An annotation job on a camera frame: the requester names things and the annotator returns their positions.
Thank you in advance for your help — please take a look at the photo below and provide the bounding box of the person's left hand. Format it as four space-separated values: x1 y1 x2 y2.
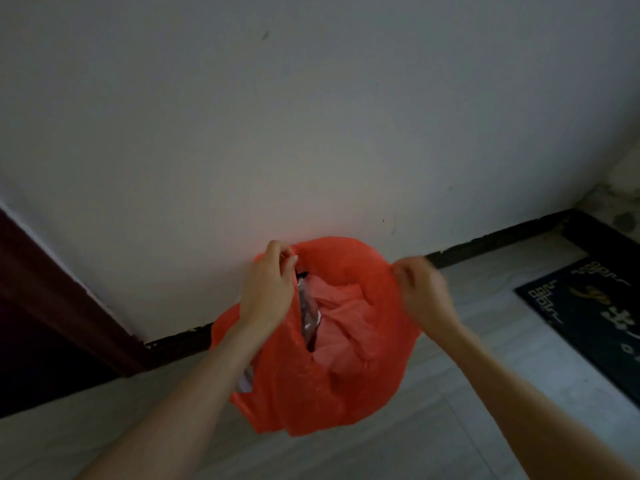
239 240 300 332

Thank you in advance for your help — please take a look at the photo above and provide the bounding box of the person's right forearm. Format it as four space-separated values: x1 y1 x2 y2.
425 322 640 480

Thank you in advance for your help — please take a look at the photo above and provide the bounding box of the person's right hand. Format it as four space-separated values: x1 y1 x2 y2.
391 256 462 343

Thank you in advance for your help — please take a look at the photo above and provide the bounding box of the red plastic bag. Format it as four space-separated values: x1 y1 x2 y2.
210 237 423 437

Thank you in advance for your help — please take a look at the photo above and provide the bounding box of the dark red wooden door frame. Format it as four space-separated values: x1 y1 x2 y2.
0 205 151 418

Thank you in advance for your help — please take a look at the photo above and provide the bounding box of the black patterned door mat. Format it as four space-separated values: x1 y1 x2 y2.
515 257 640 408

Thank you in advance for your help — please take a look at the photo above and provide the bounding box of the pink crumpled plastic bag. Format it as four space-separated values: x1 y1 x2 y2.
305 275 383 380

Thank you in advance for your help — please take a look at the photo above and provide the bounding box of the silver foil wrapper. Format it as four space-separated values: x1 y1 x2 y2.
296 276 323 353

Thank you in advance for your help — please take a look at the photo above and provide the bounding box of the person's left forearm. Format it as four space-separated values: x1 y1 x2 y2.
75 317 281 480

